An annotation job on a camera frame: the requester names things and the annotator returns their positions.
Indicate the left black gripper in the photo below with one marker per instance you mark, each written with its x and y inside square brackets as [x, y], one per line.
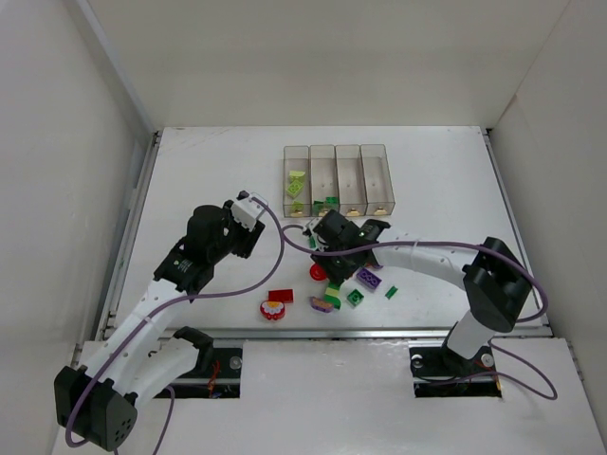
[253, 238]

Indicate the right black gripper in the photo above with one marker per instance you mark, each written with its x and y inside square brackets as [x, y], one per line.
[333, 273]

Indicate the green lime tall stack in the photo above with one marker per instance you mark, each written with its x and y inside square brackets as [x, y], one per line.
[332, 295]

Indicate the red rectangular brick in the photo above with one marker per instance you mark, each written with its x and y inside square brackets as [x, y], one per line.
[281, 295]

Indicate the lime arch green brick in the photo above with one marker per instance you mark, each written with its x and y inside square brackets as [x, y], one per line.
[294, 189]

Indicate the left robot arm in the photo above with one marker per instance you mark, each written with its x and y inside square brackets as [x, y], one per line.
[98, 403]

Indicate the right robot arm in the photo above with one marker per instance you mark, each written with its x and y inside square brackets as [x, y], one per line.
[489, 274]

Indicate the purple flat brick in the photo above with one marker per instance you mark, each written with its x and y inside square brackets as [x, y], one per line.
[368, 279]

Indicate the red arch brick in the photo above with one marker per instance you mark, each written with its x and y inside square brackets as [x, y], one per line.
[317, 273]

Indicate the green square brick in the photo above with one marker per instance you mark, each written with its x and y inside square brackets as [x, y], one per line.
[355, 298]

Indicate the small green piece right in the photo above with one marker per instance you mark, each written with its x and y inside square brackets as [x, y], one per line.
[391, 292]

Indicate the red flower brick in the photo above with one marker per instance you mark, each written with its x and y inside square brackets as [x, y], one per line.
[272, 310]

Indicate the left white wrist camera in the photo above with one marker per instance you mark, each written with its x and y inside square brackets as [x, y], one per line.
[247, 209]

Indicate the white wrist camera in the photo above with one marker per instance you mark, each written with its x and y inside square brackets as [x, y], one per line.
[247, 209]
[310, 231]

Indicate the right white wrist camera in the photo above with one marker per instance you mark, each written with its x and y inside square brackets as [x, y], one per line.
[310, 231]

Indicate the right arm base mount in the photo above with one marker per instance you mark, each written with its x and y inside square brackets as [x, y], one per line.
[438, 373]

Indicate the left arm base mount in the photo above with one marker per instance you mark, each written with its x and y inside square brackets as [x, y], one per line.
[220, 380]

